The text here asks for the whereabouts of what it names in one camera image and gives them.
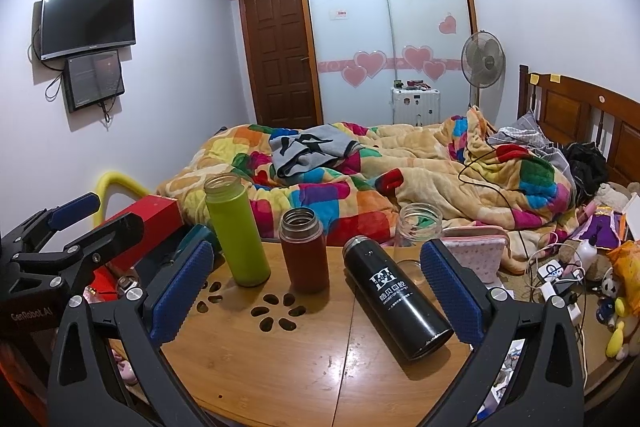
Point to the brown wooden door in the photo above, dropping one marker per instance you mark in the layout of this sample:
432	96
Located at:
278	63

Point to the standing electric fan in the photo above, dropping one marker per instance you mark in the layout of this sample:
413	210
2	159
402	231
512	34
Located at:
483	63

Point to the white sliding wardrobe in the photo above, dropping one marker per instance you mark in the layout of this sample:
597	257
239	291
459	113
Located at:
364	48

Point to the clear glass jar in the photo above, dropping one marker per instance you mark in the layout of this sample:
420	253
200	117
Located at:
417	223

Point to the pink dotted pouch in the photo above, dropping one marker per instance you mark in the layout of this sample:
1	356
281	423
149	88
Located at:
481	253

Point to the wooden bed headboard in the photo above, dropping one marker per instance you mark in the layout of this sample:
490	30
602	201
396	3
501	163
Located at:
571	110

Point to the white radiator heater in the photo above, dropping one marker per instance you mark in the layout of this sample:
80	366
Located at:
418	105

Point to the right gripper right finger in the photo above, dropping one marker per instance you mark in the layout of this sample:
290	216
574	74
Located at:
546	388

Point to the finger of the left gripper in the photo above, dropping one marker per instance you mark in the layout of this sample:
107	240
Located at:
36	231
95	248

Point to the small wall monitor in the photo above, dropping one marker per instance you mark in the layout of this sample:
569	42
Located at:
91	79

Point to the grey black garment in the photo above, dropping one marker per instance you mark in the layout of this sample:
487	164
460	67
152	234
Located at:
295	152

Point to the red thermos bottle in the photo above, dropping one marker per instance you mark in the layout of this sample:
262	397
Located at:
304	250

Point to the dark teal cup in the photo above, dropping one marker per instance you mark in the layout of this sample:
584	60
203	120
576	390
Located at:
172	247

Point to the black thermos bottle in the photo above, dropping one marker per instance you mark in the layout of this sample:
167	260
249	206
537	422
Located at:
415	325

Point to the green bottle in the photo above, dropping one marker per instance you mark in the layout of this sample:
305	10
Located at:
232	219

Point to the colourful patchwork quilt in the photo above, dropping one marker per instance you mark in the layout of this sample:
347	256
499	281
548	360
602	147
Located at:
449	165

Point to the purple dressed doll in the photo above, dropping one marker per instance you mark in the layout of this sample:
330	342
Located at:
602	229

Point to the black clothing pile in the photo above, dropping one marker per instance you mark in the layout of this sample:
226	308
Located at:
588	169

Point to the white power strip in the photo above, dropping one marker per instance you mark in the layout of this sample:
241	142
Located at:
556	281

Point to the yellow duck toy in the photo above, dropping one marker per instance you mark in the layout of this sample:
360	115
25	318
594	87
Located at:
624	341

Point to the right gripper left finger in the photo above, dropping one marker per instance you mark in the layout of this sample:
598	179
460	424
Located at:
85	388

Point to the orange snack bag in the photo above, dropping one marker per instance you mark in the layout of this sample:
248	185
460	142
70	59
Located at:
625	260

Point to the red gift box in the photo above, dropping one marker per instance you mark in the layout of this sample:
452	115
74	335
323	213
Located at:
161	217

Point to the wall mounted television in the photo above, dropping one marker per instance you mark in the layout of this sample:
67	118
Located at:
69	27

